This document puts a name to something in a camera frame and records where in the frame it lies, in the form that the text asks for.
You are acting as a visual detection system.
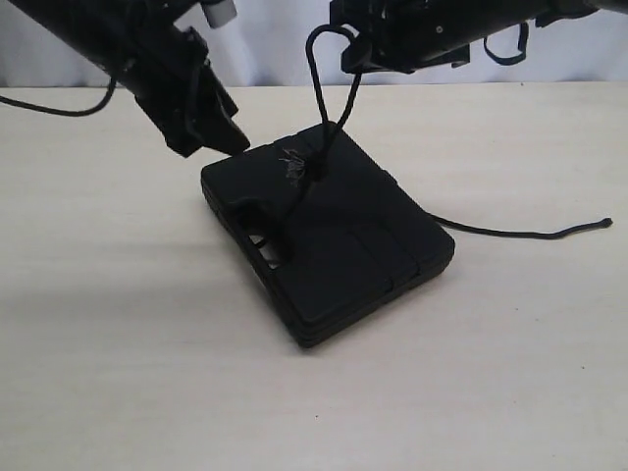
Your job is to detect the black frayed cord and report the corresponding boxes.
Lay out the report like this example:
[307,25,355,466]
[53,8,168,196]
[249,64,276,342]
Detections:
[274,26,614,261]

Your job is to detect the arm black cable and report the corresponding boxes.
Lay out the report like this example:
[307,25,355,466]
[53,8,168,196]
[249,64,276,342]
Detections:
[0,78,119,118]
[483,19,531,65]

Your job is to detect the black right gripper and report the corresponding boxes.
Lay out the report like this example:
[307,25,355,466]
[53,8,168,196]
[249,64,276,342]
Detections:
[329,1,470,74]

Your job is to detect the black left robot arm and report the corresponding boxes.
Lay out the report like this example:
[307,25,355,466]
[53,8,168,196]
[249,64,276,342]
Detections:
[1,0,250,158]

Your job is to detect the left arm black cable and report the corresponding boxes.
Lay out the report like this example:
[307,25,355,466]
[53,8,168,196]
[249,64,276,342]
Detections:
[0,78,119,118]

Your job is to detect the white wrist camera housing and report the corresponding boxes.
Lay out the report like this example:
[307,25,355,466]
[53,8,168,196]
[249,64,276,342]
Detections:
[199,0,237,28]

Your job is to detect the white backdrop cloth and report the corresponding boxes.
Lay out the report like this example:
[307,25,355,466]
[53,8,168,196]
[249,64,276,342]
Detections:
[1,1,627,87]

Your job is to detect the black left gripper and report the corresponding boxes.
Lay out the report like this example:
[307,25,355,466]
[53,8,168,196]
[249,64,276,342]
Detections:
[112,26,250,157]

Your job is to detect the black plastic carry case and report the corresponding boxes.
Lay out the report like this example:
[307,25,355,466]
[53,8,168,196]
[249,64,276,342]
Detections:
[200,126,455,348]

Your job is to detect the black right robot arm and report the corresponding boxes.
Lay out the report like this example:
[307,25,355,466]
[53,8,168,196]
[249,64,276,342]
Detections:
[330,0,627,75]

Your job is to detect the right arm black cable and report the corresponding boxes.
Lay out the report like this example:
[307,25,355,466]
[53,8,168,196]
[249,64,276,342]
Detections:
[483,19,531,65]

